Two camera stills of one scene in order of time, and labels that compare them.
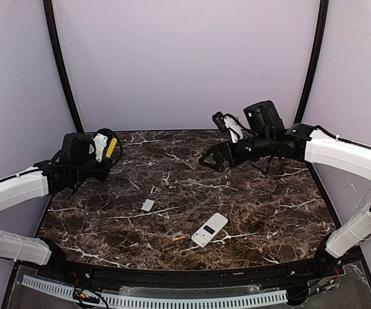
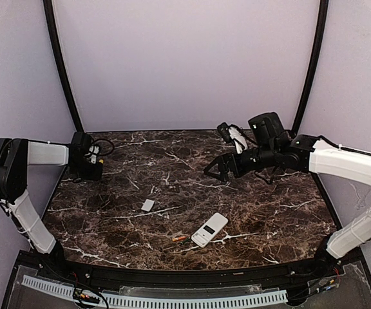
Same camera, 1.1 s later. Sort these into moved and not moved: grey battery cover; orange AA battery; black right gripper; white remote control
Moved: black right gripper
Not moved: orange AA battery; grey battery cover; white remote control
